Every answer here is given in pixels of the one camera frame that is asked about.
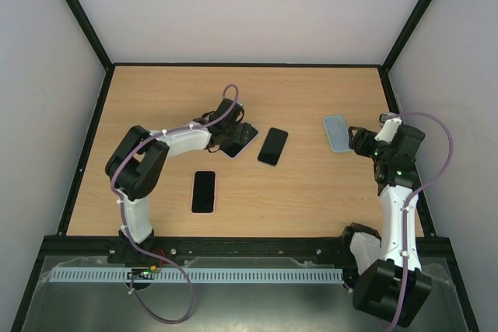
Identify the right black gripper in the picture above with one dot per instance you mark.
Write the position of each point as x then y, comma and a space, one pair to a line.
360, 141

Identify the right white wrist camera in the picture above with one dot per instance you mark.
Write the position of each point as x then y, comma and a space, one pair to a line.
390, 123

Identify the grey slotted cable duct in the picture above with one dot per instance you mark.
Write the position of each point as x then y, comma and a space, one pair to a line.
197, 275

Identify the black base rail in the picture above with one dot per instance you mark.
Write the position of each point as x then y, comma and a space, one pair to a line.
321, 251

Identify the teal phone black screen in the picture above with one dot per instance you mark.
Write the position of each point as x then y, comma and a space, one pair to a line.
272, 147

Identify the light blue phone case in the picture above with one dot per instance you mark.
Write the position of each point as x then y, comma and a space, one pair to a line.
337, 133

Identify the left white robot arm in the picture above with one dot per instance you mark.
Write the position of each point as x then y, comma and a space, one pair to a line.
135, 166

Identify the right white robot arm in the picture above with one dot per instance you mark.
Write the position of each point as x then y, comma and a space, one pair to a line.
390, 285

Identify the phone in pink case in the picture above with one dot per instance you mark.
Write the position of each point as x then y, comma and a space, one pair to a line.
203, 192

